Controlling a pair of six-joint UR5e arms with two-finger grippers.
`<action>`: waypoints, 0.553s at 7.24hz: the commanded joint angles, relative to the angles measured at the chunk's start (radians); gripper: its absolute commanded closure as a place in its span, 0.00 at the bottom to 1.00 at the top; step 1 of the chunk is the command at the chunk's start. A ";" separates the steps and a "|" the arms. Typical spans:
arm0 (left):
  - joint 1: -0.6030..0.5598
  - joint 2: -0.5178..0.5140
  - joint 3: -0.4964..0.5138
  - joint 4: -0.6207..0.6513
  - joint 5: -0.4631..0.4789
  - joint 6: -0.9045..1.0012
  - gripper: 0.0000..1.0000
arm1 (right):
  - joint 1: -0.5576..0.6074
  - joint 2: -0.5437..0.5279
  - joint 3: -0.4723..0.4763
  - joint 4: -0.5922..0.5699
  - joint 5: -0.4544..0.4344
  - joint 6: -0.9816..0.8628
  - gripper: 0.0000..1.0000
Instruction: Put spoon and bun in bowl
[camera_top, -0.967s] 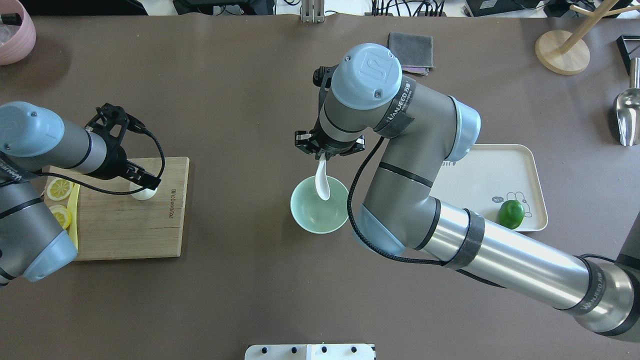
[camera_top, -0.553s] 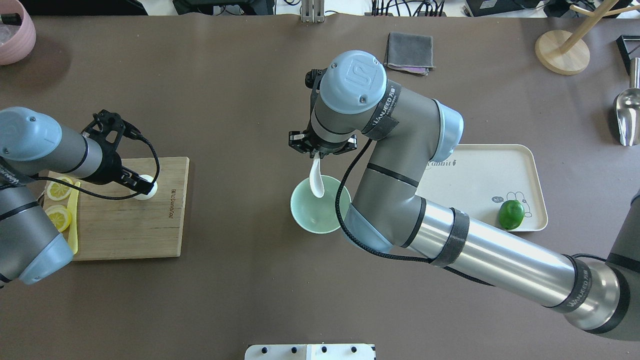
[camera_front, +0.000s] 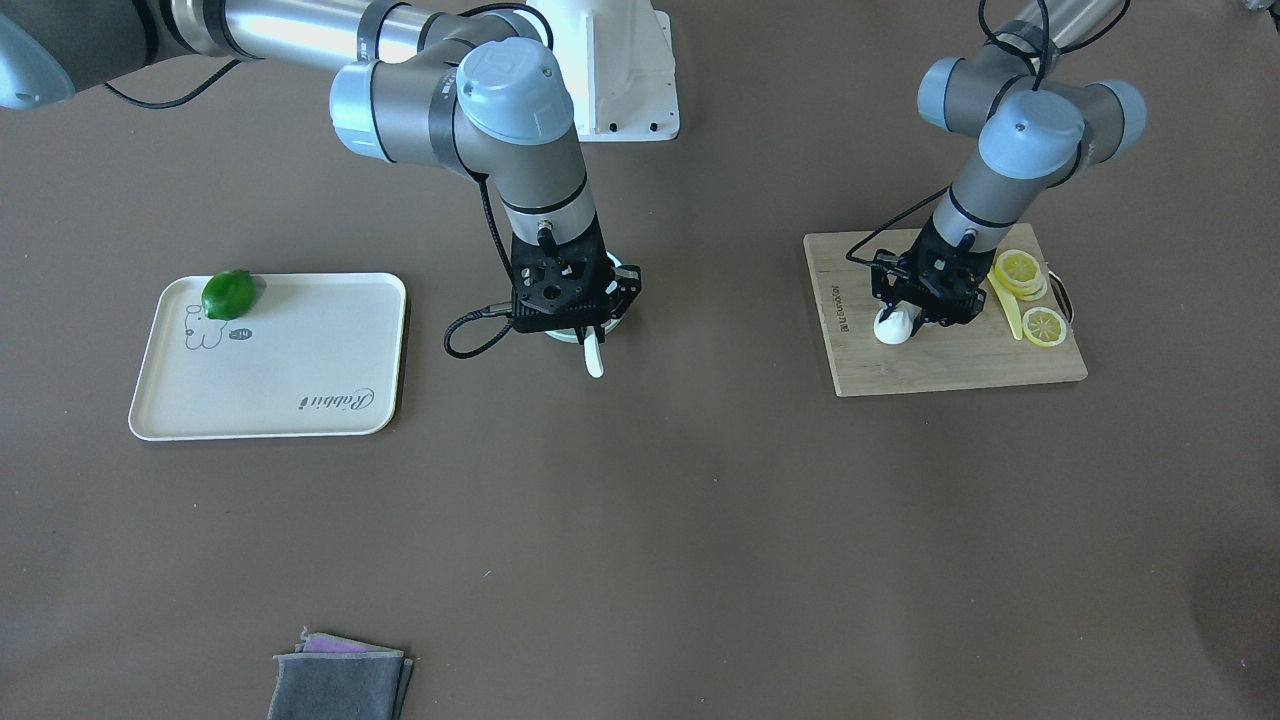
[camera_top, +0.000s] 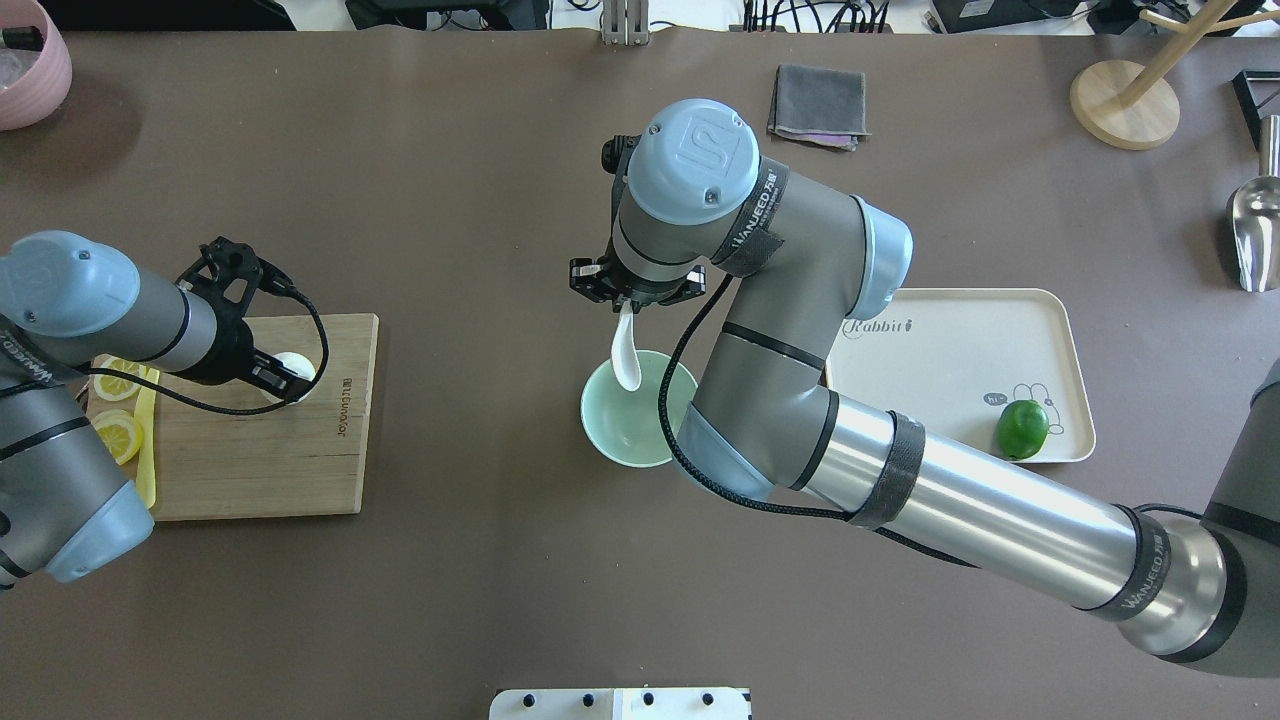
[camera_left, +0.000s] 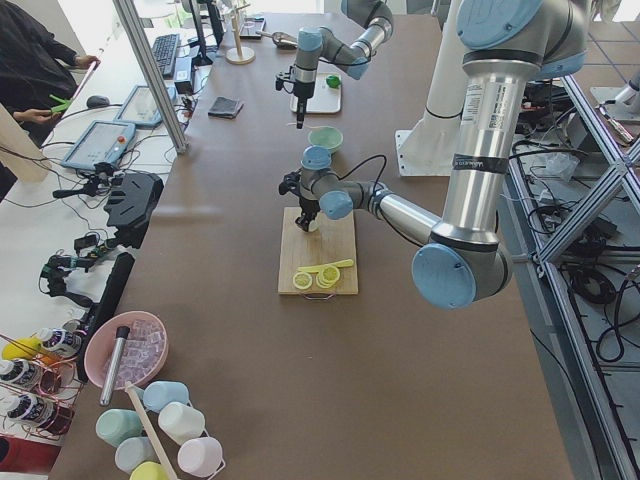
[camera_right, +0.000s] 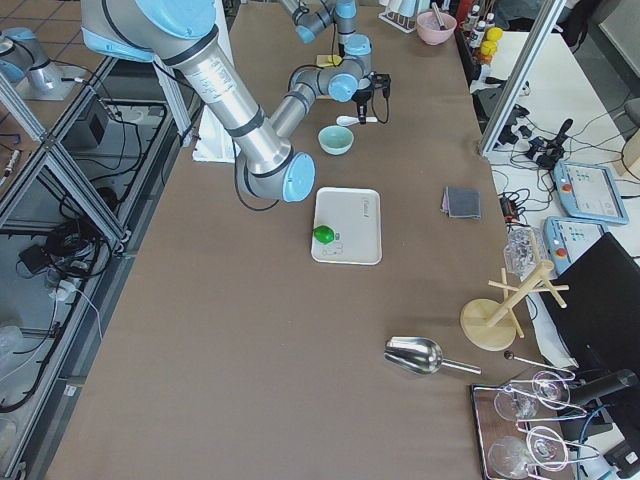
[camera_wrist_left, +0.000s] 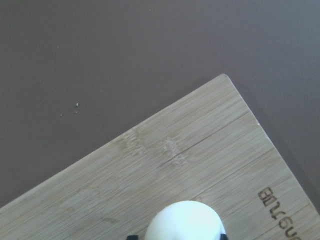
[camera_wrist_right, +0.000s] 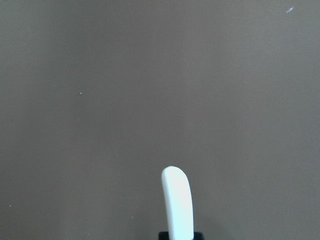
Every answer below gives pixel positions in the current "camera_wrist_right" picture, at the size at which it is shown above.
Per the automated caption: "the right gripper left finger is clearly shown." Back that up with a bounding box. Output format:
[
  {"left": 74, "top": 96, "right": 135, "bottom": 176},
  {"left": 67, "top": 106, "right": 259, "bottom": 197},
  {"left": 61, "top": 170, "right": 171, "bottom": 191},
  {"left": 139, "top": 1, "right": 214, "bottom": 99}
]
[{"left": 158, "top": 231, "right": 170, "bottom": 240}]

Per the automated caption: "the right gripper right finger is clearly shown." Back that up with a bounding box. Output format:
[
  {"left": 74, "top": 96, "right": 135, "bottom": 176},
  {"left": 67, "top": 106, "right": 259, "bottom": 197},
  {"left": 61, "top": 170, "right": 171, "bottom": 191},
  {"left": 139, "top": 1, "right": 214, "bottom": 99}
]
[{"left": 193, "top": 231, "right": 204, "bottom": 240}]

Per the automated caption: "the white ceramic spoon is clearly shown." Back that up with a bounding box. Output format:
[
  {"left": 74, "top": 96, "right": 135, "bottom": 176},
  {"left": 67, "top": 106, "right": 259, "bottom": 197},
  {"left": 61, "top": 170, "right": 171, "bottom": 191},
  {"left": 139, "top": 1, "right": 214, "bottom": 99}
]
[{"left": 161, "top": 166, "right": 195, "bottom": 240}]

